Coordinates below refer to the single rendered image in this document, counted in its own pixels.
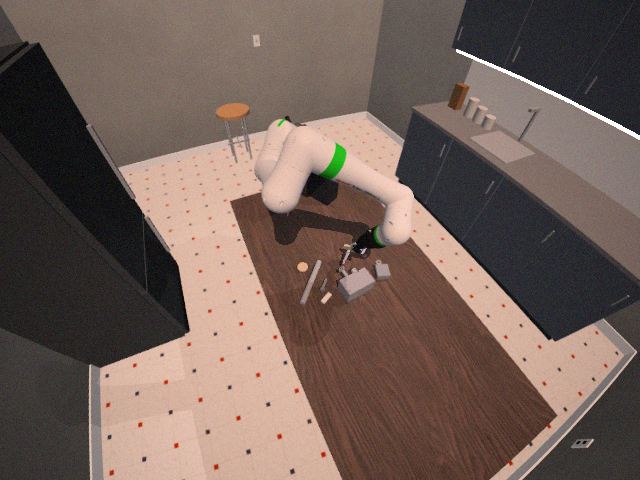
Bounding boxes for long pale grey bar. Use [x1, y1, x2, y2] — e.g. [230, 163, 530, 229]
[299, 260, 322, 305]

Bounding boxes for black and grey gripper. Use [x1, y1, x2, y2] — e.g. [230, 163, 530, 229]
[348, 231, 374, 255]

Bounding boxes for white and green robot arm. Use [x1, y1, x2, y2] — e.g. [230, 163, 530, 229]
[254, 116, 414, 249]

